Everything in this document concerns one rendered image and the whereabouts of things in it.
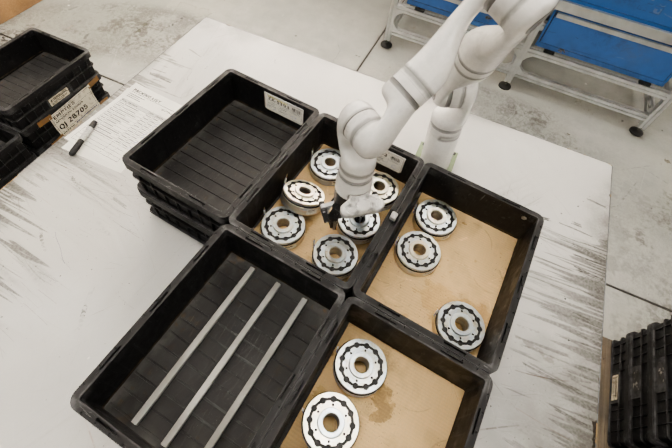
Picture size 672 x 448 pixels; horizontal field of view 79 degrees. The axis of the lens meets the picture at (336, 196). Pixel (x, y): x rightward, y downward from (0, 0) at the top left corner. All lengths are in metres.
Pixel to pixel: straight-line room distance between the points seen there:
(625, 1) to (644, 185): 0.98
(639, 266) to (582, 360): 1.32
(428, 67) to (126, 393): 0.78
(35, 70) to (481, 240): 1.84
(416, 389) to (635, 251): 1.81
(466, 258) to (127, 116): 1.10
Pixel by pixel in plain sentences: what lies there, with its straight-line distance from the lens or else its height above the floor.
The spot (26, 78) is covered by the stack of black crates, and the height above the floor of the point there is 0.49.
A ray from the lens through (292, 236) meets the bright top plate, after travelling 0.95.
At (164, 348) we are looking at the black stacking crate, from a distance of 0.92.
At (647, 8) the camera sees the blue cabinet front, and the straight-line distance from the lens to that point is 2.73.
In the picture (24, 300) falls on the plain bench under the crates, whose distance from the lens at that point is 1.23.
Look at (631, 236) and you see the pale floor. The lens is 2.57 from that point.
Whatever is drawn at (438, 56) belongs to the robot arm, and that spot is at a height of 1.30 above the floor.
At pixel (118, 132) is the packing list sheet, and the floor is 0.70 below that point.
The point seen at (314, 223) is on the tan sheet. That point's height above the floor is 0.83.
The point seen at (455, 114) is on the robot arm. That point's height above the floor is 0.94.
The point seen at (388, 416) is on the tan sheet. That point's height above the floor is 0.83.
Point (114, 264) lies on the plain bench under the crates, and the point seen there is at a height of 0.70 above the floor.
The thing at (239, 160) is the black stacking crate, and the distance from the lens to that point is 1.12.
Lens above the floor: 1.69
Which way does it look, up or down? 55 degrees down
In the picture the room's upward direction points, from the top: 9 degrees clockwise
